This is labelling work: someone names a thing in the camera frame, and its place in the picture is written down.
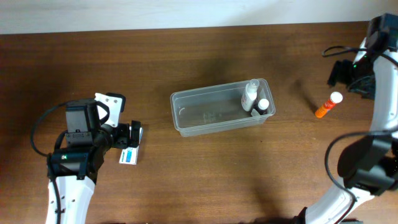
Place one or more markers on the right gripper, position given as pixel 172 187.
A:
pixel 339 73

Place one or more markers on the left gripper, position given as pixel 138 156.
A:
pixel 125 137

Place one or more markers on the orange tube white cap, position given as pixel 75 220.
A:
pixel 334 99

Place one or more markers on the dark bottle white cap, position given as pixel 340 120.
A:
pixel 262 106

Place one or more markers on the white spray bottle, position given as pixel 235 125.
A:
pixel 249 94

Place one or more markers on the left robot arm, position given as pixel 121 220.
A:
pixel 93 128

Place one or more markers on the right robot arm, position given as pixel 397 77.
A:
pixel 363 165

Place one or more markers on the clear plastic container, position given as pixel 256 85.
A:
pixel 217 108

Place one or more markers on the white Panadol box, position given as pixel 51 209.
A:
pixel 129 156

